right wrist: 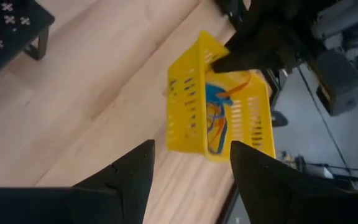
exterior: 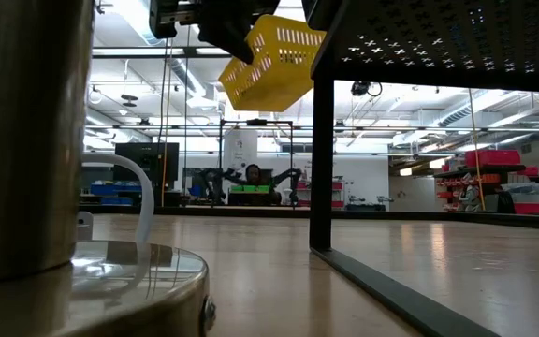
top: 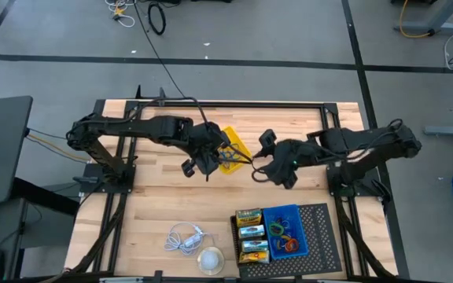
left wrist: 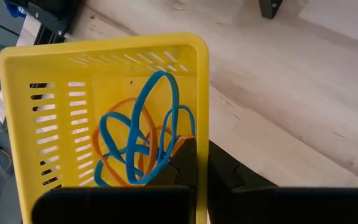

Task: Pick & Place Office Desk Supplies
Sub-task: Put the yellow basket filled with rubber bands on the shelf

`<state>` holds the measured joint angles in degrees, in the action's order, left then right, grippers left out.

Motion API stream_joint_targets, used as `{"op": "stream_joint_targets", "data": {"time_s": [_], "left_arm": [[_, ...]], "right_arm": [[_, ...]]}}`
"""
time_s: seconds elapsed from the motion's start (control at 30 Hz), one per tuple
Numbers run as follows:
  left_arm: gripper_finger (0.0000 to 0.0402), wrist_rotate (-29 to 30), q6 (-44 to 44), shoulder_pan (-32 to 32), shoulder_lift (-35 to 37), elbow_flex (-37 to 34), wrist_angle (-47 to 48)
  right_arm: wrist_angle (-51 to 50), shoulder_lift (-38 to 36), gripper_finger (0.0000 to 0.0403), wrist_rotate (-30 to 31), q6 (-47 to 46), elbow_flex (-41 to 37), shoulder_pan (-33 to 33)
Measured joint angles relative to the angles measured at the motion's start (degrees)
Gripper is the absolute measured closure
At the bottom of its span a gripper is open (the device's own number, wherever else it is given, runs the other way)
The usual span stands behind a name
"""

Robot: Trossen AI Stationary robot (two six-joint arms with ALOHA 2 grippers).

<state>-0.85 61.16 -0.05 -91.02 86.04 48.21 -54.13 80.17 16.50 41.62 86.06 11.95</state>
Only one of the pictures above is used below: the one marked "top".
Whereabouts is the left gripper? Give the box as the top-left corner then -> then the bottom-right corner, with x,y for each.
181,130 -> 232,182

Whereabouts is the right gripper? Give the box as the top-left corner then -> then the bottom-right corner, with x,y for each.
258,129 -> 310,190

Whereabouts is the yellow plastic basket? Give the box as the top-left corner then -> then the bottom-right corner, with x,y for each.
216,125 -> 253,175

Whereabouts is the blue plastic basket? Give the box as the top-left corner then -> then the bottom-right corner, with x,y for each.
263,204 -> 310,261

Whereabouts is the small yellow crayon pack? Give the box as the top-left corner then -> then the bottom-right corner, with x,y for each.
238,250 -> 271,265

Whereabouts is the grey desk foot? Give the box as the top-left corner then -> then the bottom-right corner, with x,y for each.
424,123 -> 453,138

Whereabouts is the grey desk leg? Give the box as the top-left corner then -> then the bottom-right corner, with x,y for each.
393,0 -> 453,36

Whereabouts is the black perforated metal riser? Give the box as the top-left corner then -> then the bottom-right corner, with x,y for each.
234,203 -> 344,280

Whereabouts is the silver metal bar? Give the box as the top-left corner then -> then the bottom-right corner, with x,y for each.
98,276 -> 145,283

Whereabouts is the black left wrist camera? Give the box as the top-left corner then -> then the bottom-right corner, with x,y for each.
196,121 -> 223,145

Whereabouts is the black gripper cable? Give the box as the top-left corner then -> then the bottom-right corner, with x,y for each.
131,96 -> 214,127

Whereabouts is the black table frame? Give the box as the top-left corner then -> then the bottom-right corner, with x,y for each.
90,98 -> 369,282

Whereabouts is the long black floor cable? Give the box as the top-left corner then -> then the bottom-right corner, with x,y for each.
131,0 -> 189,100

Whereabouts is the white power cord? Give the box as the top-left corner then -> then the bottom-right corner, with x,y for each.
163,222 -> 206,256

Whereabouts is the black cable sleeve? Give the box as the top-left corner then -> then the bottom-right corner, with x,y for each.
68,194 -> 129,276
335,196 -> 395,278

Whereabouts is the black coiled cable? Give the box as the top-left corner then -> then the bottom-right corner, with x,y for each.
147,2 -> 168,36

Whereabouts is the white cable bundle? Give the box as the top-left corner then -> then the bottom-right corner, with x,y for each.
104,0 -> 136,28

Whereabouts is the yellow floor cable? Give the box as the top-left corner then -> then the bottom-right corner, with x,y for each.
398,0 -> 432,39

